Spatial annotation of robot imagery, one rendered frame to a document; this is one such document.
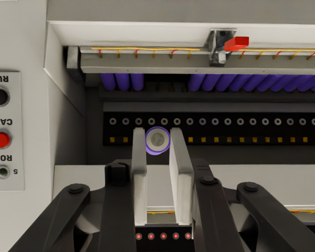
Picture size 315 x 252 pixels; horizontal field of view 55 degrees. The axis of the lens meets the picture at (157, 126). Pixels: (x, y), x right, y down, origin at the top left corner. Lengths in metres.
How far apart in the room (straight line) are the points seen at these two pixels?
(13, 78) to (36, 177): 0.10
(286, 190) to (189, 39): 0.20
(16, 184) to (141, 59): 0.19
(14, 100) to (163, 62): 0.17
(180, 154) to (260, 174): 0.20
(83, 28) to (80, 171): 0.15
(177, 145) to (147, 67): 0.20
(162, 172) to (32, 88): 0.16
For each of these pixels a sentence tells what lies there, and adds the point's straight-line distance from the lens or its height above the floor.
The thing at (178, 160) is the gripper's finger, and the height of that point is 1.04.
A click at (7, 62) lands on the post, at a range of 0.34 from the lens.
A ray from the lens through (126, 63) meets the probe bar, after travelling 0.36.
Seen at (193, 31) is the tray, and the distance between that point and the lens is 0.34.
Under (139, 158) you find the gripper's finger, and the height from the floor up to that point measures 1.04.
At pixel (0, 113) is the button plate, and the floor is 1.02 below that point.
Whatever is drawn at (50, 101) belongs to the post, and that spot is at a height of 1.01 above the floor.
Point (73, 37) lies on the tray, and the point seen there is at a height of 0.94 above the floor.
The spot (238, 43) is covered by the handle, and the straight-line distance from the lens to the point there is 0.27.
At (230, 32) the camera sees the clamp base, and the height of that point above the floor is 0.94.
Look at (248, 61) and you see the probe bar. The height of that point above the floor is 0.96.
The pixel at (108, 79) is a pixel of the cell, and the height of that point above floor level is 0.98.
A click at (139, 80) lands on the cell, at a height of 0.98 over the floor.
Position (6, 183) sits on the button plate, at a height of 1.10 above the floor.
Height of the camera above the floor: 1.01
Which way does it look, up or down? 5 degrees up
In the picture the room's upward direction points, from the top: 180 degrees counter-clockwise
